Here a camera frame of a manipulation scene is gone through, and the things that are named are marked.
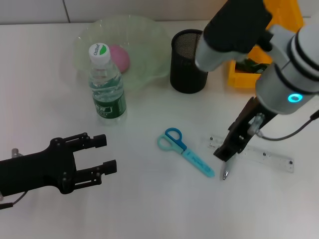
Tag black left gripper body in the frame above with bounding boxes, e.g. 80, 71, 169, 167
0, 137, 77, 198

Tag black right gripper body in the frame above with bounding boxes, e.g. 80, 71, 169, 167
227, 96, 273, 137

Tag clear plastic ruler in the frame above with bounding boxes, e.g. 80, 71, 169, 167
208, 135, 295, 174

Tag clear water bottle green label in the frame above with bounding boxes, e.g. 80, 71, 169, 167
88, 42, 128, 126

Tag blue teal sheathed scissors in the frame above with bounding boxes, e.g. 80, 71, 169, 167
157, 127, 215, 178

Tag green plastic wrapper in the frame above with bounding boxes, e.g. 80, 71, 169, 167
235, 57, 272, 75

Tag pink peach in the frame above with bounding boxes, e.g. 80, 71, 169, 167
109, 44, 131, 74

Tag silver white ballpoint pen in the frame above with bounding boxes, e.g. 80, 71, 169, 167
222, 159, 237, 181

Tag black mesh pen holder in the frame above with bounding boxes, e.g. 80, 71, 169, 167
170, 29, 210, 94

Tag translucent green wavy fruit bowl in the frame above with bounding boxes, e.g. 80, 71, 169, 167
72, 14, 170, 93

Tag clear right gripper port connector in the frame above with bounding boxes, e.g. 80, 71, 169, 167
250, 113, 265, 137

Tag yellow plastic storage bin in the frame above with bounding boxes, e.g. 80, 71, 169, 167
227, 0, 305, 90

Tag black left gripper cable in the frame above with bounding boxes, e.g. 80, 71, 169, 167
0, 191, 27, 210

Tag grey right gripper cable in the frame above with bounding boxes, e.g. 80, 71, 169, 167
258, 115, 315, 142

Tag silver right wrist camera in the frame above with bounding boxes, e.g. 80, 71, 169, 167
194, 0, 274, 73

